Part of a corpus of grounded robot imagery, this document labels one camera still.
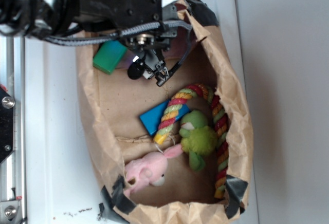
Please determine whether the aluminium frame rail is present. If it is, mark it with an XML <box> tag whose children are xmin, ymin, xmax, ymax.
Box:
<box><xmin>1</xmin><ymin>36</ymin><xmax>28</xmax><ymax>223</ymax></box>

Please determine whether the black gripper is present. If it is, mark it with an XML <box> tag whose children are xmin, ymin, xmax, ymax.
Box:
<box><xmin>73</xmin><ymin>0</ymin><xmax>178</xmax><ymax>87</ymax></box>

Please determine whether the black metal bracket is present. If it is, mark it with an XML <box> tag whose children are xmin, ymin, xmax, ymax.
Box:
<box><xmin>0</xmin><ymin>84</ymin><xmax>15</xmax><ymax>163</ymax></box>

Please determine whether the pink plush bunny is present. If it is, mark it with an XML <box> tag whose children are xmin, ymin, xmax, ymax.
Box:
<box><xmin>124</xmin><ymin>144</ymin><xmax>183</xmax><ymax>197</ymax></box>

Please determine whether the silver corner bracket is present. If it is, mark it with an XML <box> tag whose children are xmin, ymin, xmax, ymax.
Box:
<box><xmin>1</xmin><ymin>200</ymin><xmax>21</xmax><ymax>223</ymax></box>

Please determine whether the brown paper bag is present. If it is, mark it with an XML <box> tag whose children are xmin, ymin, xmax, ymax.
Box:
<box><xmin>77</xmin><ymin>0</ymin><xmax>253</xmax><ymax>223</ymax></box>

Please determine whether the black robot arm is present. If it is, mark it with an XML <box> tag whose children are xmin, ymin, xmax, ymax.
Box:
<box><xmin>1</xmin><ymin>0</ymin><xmax>180</xmax><ymax>86</ymax></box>

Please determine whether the grey braided cable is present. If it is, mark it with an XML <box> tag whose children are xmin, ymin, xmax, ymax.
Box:
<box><xmin>43</xmin><ymin>20</ymin><xmax>193</xmax><ymax>77</ymax></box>

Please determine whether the green plush frog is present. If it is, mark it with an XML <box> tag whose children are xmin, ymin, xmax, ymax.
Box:
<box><xmin>179</xmin><ymin>110</ymin><xmax>217</xmax><ymax>172</ymax></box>

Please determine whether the green wooden block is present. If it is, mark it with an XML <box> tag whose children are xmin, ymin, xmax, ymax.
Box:
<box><xmin>93</xmin><ymin>41</ymin><xmax>127</xmax><ymax>74</ymax></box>

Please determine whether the blue wooden block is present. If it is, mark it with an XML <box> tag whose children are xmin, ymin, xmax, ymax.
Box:
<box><xmin>139</xmin><ymin>99</ymin><xmax>192</xmax><ymax>136</ymax></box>

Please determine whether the multicolour rope toy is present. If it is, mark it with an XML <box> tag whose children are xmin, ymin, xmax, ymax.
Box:
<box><xmin>153</xmin><ymin>83</ymin><xmax>229</xmax><ymax>199</ymax></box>

